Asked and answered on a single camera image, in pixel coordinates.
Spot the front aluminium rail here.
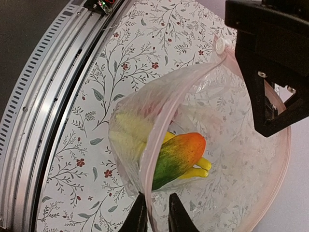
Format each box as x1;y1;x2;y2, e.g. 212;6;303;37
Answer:
0;0;132;232

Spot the floral patterned table mat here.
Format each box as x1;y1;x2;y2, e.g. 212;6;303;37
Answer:
36;0;236;232

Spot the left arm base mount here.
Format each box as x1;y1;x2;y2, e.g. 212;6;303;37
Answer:
83;0;117;15

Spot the yellow toy banana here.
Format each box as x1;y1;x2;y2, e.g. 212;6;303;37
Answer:
110;112;212;180

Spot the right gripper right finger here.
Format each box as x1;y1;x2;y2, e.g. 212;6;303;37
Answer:
168;193;199;232

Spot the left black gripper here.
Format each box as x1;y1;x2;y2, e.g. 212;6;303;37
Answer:
225;0;309;137

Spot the orange green toy mango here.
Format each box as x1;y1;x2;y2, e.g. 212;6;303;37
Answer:
152;132;212;190

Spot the clear zip top bag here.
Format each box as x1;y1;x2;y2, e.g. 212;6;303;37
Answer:
109;37;291;232

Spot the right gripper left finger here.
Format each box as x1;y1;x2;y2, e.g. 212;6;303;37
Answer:
119;192;148;232

